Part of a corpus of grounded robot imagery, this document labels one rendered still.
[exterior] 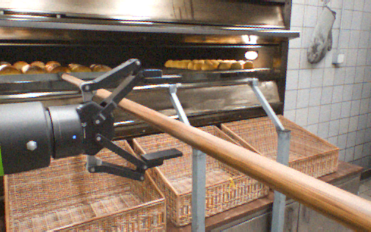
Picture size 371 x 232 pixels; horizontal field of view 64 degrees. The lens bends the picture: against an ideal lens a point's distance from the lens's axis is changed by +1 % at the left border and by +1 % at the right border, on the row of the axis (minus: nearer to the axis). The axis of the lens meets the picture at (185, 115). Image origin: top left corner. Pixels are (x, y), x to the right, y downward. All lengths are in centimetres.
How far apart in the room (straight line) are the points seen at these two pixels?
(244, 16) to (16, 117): 171
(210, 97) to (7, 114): 153
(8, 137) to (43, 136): 4
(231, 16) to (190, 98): 56
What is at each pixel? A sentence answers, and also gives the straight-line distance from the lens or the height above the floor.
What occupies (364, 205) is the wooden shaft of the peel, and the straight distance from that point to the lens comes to 30.
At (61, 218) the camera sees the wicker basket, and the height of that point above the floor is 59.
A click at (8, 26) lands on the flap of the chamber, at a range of 132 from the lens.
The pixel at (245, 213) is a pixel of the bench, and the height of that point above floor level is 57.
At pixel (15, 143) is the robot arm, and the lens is 41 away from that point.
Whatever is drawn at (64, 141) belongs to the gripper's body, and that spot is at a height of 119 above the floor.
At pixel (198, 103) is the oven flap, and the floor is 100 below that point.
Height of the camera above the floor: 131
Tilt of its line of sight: 12 degrees down
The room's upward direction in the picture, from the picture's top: straight up
